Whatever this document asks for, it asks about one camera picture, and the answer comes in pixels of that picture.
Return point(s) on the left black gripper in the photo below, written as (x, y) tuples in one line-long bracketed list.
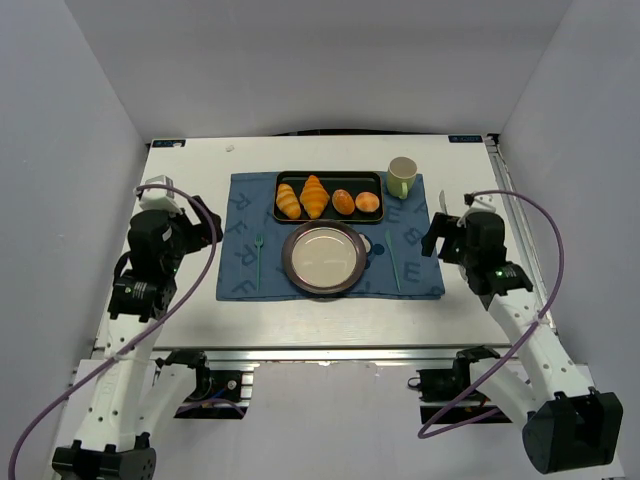
[(198, 228)]

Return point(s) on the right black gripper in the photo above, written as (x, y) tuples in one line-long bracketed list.
[(442, 238)]

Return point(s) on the metal tongs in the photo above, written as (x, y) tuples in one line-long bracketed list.
[(442, 202)]

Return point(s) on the light round bread roll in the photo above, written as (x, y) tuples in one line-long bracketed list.
[(367, 202)]

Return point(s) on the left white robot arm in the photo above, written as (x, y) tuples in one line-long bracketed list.
[(115, 438)]

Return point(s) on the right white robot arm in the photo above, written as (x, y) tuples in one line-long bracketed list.
[(565, 422)]

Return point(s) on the teal plastic fork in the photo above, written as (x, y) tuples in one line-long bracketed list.
[(258, 243)]

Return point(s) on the teal plastic knife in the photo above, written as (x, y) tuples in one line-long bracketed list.
[(389, 243)]

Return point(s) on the blue placemat with letters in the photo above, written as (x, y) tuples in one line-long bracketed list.
[(249, 211)]

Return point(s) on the green ceramic mug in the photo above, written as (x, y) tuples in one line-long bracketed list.
[(400, 177)]

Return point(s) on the left striped croissant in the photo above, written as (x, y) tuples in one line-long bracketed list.
[(287, 202)]

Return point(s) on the right blue table label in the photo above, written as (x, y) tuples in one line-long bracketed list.
[(464, 139)]

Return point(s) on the blue table label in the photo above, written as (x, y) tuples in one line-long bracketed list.
[(464, 139), (168, 143)]

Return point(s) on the black rectangular tray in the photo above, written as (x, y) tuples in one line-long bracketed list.
[(354, 182)]

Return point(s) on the left blue table label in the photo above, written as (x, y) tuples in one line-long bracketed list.
[(168, 143)]

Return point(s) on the dark glazed round bun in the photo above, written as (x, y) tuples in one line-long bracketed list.
[(343, 203)]

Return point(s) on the large orange croissant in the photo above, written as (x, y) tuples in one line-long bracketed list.
[(314, 198)]

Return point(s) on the round metal plate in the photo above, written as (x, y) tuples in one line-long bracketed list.
[(324, 257)]

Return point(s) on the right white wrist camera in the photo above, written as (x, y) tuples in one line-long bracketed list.
[(478, 203)]

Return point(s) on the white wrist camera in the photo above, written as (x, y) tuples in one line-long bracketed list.
[(478, 203), (158, 198)]

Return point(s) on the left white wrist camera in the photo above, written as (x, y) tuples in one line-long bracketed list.
[(158, 198)]

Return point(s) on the aluminium side rail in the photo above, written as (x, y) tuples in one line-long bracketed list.
[(517, 209)]

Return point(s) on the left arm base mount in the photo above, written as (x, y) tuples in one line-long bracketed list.
[(217, 393)]

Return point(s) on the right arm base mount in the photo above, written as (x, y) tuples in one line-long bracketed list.
[(436, 387)]

